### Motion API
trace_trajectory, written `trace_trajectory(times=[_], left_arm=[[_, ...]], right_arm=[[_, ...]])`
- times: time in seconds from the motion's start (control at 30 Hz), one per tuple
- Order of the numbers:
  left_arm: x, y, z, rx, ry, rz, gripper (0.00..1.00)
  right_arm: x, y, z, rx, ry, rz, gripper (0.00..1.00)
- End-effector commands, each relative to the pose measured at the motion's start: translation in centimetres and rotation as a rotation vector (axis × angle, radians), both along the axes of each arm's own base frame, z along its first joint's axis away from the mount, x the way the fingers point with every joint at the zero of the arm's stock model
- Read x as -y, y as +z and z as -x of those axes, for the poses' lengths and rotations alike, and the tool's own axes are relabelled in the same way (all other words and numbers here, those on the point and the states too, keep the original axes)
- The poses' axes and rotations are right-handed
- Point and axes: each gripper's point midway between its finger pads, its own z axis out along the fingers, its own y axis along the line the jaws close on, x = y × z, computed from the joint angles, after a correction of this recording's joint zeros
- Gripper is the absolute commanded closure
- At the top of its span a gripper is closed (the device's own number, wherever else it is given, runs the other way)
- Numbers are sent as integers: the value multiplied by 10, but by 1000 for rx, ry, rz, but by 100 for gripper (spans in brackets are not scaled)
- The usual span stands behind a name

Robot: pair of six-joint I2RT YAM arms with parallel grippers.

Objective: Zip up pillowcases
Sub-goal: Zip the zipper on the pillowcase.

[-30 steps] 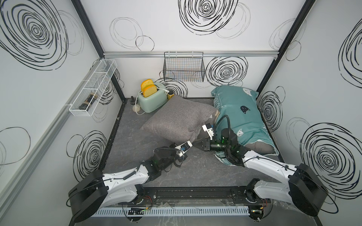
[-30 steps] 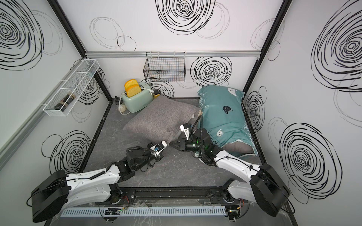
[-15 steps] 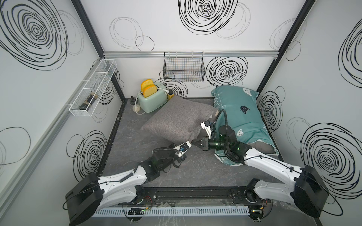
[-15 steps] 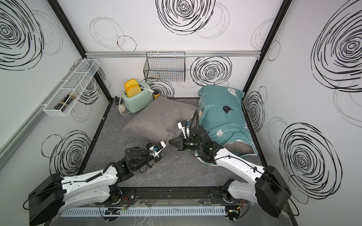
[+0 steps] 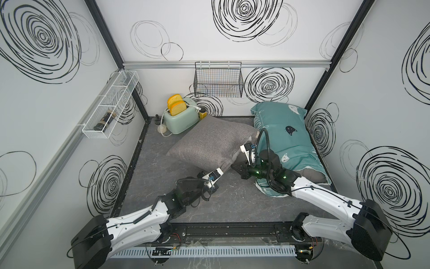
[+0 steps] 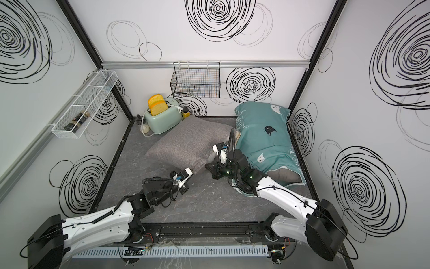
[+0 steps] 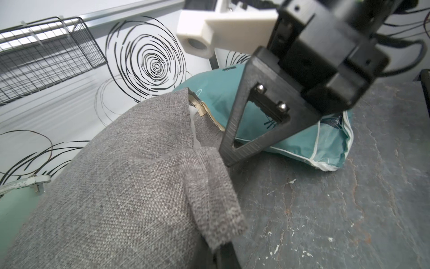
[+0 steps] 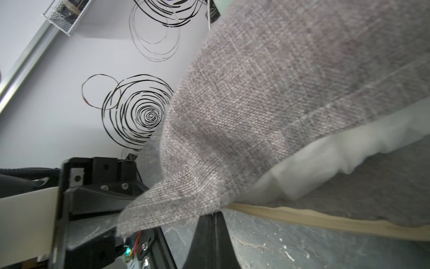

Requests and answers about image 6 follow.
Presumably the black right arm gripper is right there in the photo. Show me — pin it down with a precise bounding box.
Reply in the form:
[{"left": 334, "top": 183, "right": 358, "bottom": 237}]
[{"left": 205, "top": 159, "right": 242, "bottom": 181}]

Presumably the grey pillow with zipper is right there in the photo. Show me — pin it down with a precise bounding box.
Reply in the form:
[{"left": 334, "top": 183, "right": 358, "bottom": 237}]
[{"left": 146, "top": 116, "right": 232, "bottom": 174}]

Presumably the teal printed pillow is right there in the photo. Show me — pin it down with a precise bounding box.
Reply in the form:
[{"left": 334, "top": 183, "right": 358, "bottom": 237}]
[{"left": 235, "top": 102, "right": 306, "bottom": 189}]

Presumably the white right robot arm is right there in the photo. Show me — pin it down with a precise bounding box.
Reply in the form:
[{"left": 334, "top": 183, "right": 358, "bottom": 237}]
[{"left": 205, "top": 143, "right": 348, "bottom": 261}]

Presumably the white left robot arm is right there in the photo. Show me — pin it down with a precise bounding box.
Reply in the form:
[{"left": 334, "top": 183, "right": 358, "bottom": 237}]
[{"left": 21, "top": 168, "right": 193, "bottom": 269}]

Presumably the mint green toaster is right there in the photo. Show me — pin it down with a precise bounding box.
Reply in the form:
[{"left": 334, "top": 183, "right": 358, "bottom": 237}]
[{"left": 144, "top": 98, "right": 183, "bottom": 135}]

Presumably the yellow toast slice front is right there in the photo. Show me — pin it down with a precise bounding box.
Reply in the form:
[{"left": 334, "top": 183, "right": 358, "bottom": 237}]
[{"left": 149, "top": 100, "right": 169, "bottom": 116}]

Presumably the yellow toast slice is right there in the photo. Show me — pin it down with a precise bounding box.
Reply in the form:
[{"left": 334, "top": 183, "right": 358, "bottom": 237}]
[
  {"left": 148, "top": 94, "right": 165, "bottom": 106},
  {"left": 149, "top": 100, "right": 169, "bottom": 116}
]

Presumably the yellow toast slice back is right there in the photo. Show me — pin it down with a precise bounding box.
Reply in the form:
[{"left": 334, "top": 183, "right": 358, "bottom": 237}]
[{"left": 148, "top": 94, "right": 165, "bottom": 106}]

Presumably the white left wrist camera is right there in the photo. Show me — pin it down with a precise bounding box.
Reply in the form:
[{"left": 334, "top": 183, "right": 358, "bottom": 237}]
[{"left": 173, "top": 168, "right": 193, "bottom": 189}]

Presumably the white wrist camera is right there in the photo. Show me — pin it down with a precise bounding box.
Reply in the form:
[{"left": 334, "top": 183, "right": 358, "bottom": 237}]
[
  {"left": 213, "top": 143, "right": 228, "bottom": 166},
  {"left": 173, "top": 168, "right": 193, "bottom": 189}
]

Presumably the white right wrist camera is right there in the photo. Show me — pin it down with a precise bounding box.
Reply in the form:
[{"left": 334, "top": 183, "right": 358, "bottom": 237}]
[{"left": 213, "top": 143, "right": 228, "bottom": 166}]

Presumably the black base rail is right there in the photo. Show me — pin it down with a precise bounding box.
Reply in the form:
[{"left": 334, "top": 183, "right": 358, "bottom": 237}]
[{"left": 130, "top": 221, "right": 286, "bottom": 243}]

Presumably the white toaster power cable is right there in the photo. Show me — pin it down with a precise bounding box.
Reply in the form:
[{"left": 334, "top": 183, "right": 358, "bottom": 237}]
[{"left": 140, "top": 103, "right": 184, "bottom": 138}]

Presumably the grey slotted cable duct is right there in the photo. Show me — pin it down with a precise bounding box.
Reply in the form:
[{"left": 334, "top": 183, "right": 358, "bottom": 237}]
[{"left": 74, "top": 245, "right": 269, "bottom": 259}]

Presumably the black wire wall basket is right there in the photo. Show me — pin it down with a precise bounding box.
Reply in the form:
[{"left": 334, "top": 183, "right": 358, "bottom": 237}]
[{"left": 170, "top": 68, "right": 221, "bottom": 98}]

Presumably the white wire wall shelf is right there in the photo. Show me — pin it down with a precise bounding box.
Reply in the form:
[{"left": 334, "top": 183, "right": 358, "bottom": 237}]
[{"left": 51, "top": 70, "right": 119, "bottom": 139}]

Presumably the aluminium wall rail back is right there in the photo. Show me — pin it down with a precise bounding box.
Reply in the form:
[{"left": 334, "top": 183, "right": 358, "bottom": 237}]
[{"left": 101, "top": 59, "right": 310, "bottom": 69}]

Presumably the aluminium wall rail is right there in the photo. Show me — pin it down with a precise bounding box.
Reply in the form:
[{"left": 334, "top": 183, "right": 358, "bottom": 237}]
[
  {"left": 1, "top": 69, "right": 101, "bottom": 202},
  {"left": 101, "top": 59, "right": 310, "bottom": 69}
]

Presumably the aluminium wall rail left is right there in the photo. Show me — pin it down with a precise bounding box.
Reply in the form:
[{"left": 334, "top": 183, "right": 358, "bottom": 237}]
[{"left": 1, "top": 69, "right": 101, "bottom": 202}]

